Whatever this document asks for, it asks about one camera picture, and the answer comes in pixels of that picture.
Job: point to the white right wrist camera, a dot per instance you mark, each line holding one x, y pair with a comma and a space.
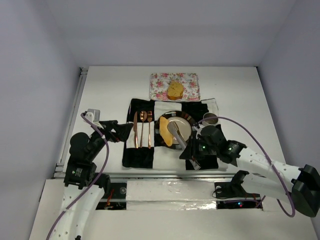
196, 130

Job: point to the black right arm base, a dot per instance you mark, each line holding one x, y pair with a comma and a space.
233, 188

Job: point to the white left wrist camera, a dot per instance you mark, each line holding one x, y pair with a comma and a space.
93, 115

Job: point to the black white checkered cloth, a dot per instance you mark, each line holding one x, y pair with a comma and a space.
160, 158

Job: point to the copper fork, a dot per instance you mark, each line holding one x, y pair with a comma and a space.
149, 119

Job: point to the white mug with metal interior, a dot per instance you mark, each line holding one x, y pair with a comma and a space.
210, 119

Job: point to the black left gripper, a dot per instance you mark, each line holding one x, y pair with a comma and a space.
113, 128

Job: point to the aluminium rail frame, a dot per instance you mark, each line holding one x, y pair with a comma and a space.
238, 91

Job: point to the copper knife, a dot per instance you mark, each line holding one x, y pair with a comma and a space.
135, 129

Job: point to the copper spoon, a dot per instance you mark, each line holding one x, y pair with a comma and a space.
143, 117

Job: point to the light yellow bread slice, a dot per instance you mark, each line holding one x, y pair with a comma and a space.
164, 132

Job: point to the silver metal tongs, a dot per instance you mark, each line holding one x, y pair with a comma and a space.
175, 131

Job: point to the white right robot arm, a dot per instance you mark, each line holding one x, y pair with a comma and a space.
298, 186

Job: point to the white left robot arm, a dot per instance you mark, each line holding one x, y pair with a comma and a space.
84, 187

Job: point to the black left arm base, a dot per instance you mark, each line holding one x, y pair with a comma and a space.
114, 197

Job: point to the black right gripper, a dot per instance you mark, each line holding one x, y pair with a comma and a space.
191, 150

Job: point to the brown crusted bread slice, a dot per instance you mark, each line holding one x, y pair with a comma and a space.
175, 91

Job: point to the round plate with patterned rim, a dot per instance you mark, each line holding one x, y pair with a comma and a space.
184, 122

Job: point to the floral rectangular tray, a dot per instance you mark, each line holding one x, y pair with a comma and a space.
159, 83

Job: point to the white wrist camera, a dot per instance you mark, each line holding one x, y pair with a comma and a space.
196, 130
93, 115

